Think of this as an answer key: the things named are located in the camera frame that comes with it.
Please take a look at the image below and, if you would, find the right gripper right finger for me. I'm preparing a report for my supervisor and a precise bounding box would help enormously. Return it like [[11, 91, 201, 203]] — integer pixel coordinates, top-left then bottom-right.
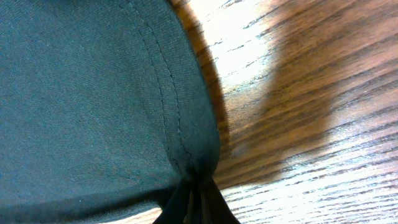
[[200, 179, 240, 224]]

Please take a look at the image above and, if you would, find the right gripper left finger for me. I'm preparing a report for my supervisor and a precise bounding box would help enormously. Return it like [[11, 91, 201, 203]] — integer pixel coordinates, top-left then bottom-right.
[[154, 180, 194, 224]]

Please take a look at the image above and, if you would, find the black t-shirt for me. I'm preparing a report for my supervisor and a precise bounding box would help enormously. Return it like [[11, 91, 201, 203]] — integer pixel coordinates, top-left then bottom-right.
[[1, 0, 220, 223]]

